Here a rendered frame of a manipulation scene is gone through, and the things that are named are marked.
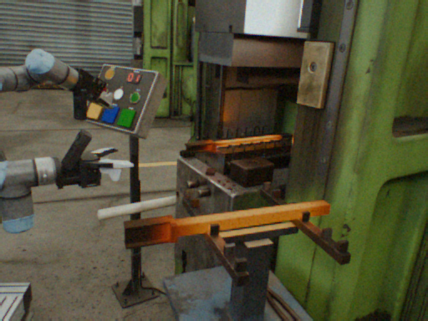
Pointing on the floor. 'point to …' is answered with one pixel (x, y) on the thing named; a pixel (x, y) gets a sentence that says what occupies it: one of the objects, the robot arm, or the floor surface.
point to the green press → (167, 50)
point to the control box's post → (134, 199)
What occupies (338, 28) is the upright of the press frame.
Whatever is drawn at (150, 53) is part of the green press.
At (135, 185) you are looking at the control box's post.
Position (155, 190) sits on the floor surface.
